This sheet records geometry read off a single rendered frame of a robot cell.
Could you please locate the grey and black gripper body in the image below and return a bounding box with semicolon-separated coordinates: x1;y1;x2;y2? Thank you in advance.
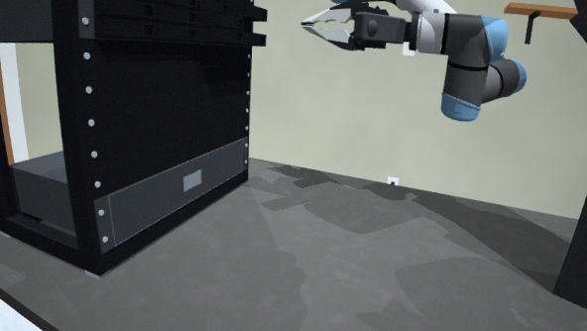
356;6;420;51

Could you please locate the black server rack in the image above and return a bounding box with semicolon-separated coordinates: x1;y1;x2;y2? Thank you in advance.
0;0;268;279

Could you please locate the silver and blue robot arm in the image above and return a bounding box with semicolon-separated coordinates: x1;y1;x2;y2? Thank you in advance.
331;0;527;122

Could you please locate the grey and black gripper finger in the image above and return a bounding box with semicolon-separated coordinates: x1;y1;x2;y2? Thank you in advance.
301;1;369;25
301;25;365;51

